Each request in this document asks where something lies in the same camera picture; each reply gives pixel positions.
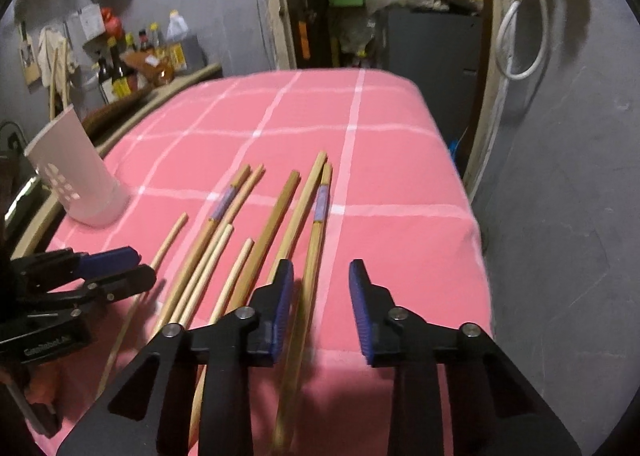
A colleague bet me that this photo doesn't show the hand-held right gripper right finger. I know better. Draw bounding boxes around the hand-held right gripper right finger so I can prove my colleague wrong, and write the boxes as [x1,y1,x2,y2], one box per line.
[348,258,583,456]

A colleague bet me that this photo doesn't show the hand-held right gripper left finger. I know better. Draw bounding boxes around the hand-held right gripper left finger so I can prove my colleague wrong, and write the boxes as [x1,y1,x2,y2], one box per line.
[55,258,296,456]

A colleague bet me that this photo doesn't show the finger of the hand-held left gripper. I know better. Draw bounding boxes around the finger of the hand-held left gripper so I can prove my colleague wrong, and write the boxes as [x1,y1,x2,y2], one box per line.
[82,264,157,309]
[75,246,142,281]

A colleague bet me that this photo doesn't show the white slotted utensil holder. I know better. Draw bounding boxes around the white slotted utensil holder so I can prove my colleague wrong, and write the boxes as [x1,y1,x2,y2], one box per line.
[24,104,132,228]

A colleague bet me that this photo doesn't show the bunch of wooden chopsticks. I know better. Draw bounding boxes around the bunch of wooden chopsticks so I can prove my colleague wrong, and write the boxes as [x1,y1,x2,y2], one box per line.
[96,151,335,452]

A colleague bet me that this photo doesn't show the pink checked tablecloth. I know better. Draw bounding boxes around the pink checked tablecloth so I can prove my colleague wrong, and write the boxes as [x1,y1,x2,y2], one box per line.
[22,68,496,456]

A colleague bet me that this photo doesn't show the brown wooden cutting board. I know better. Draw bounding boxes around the brown wooden cutting board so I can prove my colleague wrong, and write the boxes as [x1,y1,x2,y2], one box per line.
[82,86,166,137]

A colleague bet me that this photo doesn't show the dark bottle white label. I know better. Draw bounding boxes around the dark bottle white label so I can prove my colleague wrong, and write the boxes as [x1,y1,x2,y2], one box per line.
[96,53,113,104]

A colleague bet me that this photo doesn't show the dark bottle yellow label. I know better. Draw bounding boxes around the dark bottle yellow label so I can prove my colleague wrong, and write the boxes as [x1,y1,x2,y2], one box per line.
[107,38,132,99]

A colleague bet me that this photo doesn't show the white hanging towel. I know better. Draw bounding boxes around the white hanging towel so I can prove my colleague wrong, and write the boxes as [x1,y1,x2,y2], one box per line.
[37,26,81,86]

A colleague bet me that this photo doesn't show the wooden knife holder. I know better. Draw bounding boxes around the wooden knife holder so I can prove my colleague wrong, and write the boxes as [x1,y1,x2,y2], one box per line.
[19,20,42,86]

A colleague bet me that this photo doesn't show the large dark sauce jug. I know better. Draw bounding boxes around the large dark sauce jug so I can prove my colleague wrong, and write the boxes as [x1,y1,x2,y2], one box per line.
[165,10,207,72]

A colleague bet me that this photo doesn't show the grey metal box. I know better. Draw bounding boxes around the grey metal box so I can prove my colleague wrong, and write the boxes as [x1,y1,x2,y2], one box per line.
[80,4,106,41]

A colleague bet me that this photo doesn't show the red plastic bag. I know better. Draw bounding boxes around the red plastic bag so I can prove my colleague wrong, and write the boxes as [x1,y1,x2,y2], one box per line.
[100,8,125,36]

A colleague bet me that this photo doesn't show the grey cabinet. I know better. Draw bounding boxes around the grey cabinet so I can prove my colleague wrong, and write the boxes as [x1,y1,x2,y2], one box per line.
[375,6,486,137]

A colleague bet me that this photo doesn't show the clear plastic bag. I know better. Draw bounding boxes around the clear plastic bag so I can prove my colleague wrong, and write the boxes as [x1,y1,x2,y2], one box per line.
[327,0,426,56]

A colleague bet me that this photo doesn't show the wooden door frame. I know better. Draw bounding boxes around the wooden door frame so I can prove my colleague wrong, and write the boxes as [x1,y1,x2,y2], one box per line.
[260,0,511,197]

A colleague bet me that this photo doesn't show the white hose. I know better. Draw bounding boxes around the white hose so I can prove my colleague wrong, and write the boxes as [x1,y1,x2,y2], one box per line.
[495,0,551,81]

